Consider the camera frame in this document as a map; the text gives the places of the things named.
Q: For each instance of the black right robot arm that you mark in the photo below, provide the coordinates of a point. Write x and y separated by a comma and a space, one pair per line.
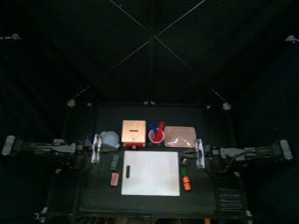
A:
249, 152

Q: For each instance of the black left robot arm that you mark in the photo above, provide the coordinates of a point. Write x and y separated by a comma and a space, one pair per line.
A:
47, 148

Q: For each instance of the orange toy carrot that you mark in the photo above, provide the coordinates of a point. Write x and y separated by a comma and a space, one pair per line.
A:
187, 182

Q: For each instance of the small black round object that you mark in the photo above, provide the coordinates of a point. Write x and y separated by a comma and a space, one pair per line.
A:
185, 162

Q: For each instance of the grey green toy block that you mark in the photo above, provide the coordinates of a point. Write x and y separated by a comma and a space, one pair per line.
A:
115, 162

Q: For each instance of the pink square tray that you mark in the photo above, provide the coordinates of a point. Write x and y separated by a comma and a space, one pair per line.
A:
179, 136

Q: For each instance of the copper toy toaster box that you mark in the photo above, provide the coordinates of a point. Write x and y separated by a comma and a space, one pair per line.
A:
134, 132

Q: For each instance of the red cup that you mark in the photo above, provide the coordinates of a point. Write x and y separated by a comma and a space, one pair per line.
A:
157, 138

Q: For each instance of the salmon pink toy block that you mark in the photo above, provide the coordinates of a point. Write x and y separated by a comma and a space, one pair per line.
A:
114, 179

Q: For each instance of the white cutting board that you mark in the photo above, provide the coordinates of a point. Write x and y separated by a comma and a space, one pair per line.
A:
151, 173

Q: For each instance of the red toy utensil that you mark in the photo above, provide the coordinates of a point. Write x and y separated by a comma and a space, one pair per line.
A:
161, 128

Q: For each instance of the blue toy utensil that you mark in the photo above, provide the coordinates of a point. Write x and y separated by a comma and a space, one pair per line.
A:
154, 129

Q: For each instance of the white printed label sticker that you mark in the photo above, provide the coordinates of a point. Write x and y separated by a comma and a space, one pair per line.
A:
230, 200

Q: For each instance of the grey frame clamp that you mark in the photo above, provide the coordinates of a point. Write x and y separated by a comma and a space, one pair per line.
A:
149, 102
292, 38
71, 102
226, 106
15, 37

